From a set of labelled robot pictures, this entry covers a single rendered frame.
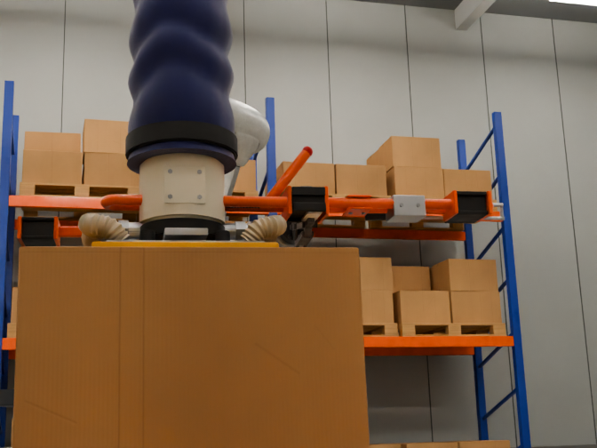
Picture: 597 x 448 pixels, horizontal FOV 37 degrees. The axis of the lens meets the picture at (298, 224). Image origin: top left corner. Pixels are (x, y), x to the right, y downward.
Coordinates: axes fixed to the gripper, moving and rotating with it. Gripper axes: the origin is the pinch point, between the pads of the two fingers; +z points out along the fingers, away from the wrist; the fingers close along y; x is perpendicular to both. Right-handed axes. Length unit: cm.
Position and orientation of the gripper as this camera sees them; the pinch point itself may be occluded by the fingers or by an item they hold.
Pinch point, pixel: (311, 204)
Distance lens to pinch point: 183.4
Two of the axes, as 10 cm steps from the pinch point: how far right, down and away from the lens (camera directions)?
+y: 0.4, 9.7, -2.4
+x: -9.8, -0.1, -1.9
